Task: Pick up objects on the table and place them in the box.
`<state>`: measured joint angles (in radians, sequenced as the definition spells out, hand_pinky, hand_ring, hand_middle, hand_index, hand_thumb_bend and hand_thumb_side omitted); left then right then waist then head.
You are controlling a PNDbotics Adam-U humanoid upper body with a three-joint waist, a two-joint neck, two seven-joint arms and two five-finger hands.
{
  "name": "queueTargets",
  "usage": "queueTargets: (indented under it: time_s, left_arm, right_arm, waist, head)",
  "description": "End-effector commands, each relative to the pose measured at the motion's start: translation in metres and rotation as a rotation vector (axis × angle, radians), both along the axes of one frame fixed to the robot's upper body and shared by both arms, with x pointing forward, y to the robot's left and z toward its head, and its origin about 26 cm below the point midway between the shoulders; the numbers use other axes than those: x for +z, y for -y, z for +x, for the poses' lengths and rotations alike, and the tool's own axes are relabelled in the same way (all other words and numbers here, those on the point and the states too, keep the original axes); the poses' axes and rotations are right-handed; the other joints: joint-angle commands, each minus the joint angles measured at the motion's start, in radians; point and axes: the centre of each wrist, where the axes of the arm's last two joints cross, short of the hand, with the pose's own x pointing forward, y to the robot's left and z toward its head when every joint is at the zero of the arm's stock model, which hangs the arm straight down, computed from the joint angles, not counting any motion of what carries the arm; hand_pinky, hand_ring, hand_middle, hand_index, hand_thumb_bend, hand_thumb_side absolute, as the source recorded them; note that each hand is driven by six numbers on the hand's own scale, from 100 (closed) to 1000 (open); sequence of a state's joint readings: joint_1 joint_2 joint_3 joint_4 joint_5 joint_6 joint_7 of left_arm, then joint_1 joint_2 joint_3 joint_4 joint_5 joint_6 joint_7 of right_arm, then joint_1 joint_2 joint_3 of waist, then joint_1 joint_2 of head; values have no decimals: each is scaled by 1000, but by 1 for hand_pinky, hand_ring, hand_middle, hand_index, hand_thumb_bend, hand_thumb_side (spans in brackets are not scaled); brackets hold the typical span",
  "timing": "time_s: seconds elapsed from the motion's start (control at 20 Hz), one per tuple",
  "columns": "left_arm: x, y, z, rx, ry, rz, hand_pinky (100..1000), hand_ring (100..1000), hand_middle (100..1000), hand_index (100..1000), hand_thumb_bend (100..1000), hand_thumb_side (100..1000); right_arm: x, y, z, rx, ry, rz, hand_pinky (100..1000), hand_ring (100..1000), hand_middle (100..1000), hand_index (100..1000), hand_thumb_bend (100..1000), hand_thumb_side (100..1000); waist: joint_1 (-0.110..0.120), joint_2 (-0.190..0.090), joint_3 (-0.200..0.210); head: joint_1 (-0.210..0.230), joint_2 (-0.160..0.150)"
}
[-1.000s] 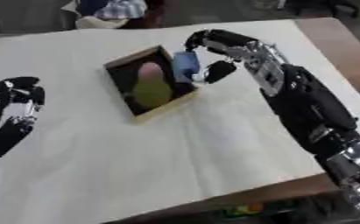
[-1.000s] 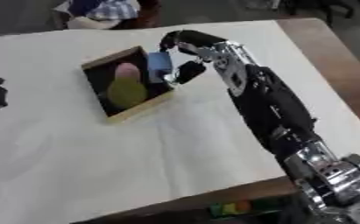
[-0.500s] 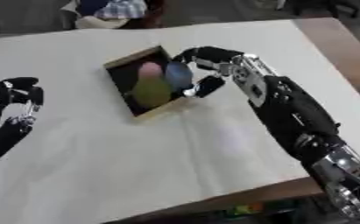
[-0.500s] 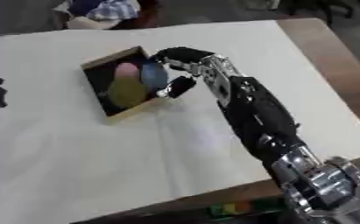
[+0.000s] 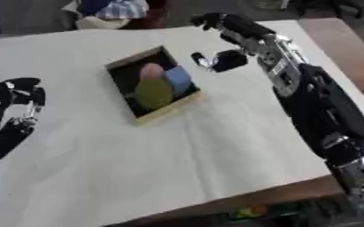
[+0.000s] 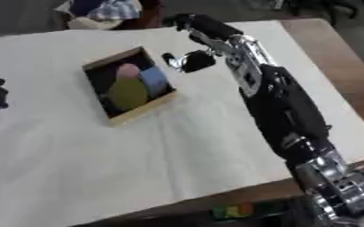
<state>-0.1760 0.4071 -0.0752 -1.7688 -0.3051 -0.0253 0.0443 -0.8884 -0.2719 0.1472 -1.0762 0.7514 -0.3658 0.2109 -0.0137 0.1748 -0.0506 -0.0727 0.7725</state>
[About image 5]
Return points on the pink rounded toy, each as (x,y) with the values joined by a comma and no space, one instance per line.
(151,72)

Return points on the yellow-green oval toy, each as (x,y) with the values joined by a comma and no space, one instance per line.
(152,93)

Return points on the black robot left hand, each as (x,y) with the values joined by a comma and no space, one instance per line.
(9,88)

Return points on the tan cardboard box black inside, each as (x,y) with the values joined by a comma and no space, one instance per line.
(118,74)

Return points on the green and orange object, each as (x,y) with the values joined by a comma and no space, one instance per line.
(247,212)

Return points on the silver and black right arm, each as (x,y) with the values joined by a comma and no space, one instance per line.
(321,112)

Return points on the white bag with striped cloth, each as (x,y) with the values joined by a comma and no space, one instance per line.
(112,11)

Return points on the blue block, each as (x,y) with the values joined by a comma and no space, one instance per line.
(178,78)

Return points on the black chair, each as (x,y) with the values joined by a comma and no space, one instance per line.
(334,6)

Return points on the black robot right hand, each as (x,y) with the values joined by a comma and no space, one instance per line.
(240,26)

